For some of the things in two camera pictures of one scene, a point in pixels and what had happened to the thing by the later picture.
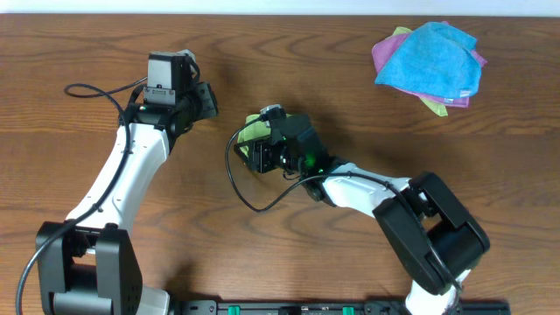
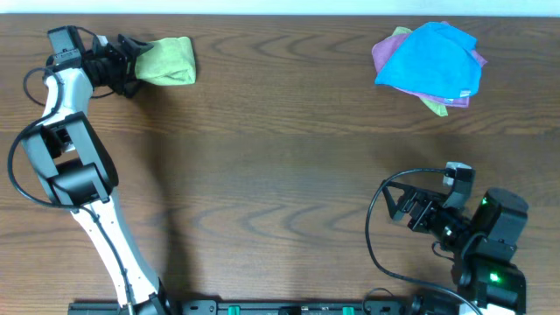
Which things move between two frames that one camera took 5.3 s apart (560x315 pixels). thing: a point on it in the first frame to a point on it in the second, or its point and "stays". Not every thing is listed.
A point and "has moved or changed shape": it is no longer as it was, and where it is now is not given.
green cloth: x=255 y=130 has moved or changed shape
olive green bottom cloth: x=437 y=108 stays
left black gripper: x=206 y=101 to x=119 y=61
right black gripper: x=261 y=150 to x=428 y=200
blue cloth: x=438 y=59 stays
